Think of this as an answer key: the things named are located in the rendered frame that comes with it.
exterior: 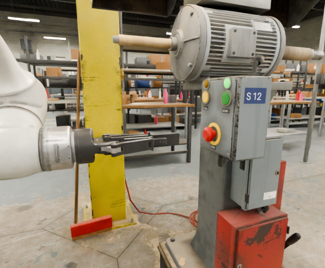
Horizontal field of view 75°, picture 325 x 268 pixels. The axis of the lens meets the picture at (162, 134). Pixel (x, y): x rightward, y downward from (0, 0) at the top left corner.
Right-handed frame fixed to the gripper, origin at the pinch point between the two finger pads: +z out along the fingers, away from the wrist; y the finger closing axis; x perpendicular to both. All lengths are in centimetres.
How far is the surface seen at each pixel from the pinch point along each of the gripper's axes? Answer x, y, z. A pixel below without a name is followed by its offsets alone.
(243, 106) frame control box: 8.2, 7.8, 16.0
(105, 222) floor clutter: -87, -107, -10
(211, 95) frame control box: 10.4, -2.1, 14.0
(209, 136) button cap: 0.3, 1.3, 11.6
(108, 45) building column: 44, -114, 0
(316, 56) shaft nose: 28, -26, 84
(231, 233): -38.5, -8.7, 28.7
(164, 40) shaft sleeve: 28.7, -25.5, 9.1
